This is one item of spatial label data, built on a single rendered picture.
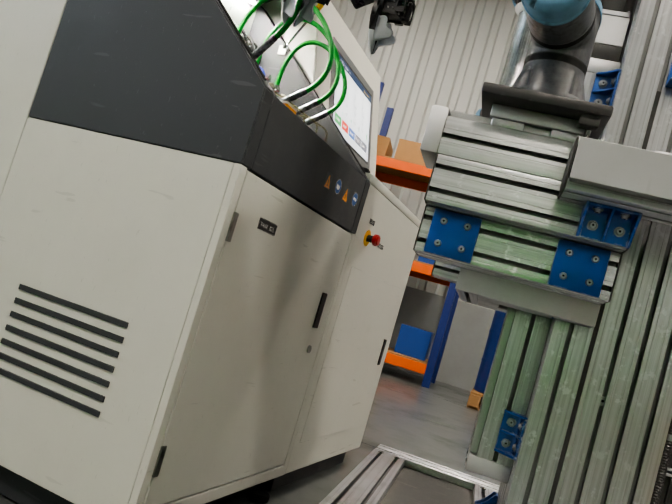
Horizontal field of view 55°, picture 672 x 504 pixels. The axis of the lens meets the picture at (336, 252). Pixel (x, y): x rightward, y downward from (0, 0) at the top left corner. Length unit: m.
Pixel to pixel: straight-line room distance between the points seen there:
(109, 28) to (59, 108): 0.21
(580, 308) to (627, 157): 0.34
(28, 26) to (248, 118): 0.66
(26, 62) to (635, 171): 1.32
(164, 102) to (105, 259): 0.35
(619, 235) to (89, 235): 1.02
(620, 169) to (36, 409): 1.18
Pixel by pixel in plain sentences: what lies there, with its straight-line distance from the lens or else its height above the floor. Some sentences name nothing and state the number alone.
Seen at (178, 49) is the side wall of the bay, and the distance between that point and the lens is 1.44.
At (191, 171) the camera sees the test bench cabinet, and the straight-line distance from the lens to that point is 1.31.
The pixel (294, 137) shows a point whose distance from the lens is 1.43.
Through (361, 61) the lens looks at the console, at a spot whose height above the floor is 1.50.
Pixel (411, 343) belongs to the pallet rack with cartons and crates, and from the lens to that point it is 6.84.
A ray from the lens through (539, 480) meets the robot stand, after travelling 1.38.
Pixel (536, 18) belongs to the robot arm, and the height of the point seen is 1.15.
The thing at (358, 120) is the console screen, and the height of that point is 1.26.
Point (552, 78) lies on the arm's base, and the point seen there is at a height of 1.08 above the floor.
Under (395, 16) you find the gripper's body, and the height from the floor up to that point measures 1.30.
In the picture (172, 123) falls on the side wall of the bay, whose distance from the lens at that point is 1.38.
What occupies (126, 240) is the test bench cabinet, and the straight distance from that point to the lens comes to 1.37.
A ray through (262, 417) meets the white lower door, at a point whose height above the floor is 0.26.
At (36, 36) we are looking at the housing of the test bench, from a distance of 1.72.
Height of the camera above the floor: 0.59
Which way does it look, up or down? 4 degrees up
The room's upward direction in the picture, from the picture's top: 17 degrees clockwise
